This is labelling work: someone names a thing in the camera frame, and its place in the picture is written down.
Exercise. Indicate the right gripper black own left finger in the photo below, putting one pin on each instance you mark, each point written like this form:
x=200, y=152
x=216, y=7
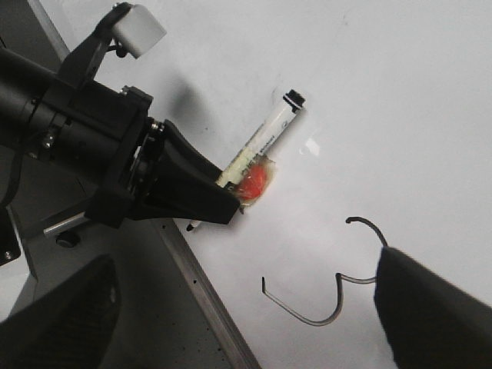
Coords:
x=69, y=327

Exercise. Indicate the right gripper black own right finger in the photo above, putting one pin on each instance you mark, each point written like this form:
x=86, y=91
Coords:
x=428, y=322

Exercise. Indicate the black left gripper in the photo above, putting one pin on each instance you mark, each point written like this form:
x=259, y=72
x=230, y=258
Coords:
x=94, y=131

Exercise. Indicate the white black whiteboard marker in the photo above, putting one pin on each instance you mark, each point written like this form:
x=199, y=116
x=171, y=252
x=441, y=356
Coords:
x=261, y=141

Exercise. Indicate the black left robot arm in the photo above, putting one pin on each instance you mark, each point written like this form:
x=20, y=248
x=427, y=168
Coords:
x=142, y=169

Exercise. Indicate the white whiteboard panel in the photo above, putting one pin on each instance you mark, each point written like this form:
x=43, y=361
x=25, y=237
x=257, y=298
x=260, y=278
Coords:
x=396, y=128

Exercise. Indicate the silver metal handle bar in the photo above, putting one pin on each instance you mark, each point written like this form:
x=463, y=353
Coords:
x=65, y=225

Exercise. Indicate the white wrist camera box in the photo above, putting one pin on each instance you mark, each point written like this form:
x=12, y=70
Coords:
x=138, y=31

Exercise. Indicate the aluminium whiteboard tray rail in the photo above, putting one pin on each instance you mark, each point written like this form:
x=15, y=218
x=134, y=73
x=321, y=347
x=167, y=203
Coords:
x=171, y=316

